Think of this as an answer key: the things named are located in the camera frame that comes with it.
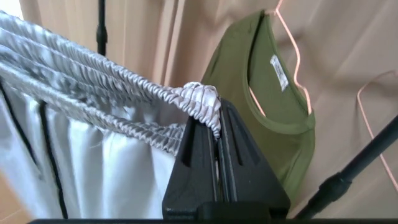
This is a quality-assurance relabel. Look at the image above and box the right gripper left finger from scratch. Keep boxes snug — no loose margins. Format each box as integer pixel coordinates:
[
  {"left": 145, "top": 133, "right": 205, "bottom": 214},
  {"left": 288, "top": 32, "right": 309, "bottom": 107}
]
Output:
[{"left": 161, "top": 116, "right": 222, "bottom": 218}]

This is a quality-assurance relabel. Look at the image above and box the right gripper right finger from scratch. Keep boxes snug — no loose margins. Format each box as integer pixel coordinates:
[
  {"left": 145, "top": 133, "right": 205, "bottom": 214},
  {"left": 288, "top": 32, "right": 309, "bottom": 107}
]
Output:
[{"left": 216, "top": 98, "right": 292, "bottom": 218}]

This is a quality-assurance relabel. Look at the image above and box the green long-sleeved shirt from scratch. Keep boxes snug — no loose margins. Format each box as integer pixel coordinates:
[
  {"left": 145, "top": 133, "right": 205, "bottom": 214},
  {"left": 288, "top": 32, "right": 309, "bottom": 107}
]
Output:
[{"left": 200, "top": 9, "right": 317, "bottom": 203}]

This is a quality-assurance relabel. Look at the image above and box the blue-grey garment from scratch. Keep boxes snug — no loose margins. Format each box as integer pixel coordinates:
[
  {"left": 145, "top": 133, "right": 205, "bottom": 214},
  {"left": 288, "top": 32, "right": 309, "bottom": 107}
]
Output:
[{"left": 0, "top": 11, "right": 222, "bottom": 220}]

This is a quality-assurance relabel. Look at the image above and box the pink clothes hanger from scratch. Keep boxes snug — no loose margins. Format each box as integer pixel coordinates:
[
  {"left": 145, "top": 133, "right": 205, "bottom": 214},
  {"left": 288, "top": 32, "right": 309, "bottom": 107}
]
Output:
[
  {"left": 248, "top": 0, "right": 313, "bottom": 118},
  {"left": 356, "top": 70, "right": 398, "bottom": 192}
]

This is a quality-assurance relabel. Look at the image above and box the black clothes rack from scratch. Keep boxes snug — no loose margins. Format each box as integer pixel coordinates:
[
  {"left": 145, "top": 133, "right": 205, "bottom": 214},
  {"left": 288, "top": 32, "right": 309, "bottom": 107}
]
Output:
[{"left": 95, "top": 0, "right": 398, "bottom": 220}]

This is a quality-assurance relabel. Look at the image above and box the beige curtain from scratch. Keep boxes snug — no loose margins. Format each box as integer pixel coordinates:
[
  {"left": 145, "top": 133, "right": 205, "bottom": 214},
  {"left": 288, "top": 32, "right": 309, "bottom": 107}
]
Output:
[{"left": 18, "top": 0, "right": 398, "bottom": 220}]

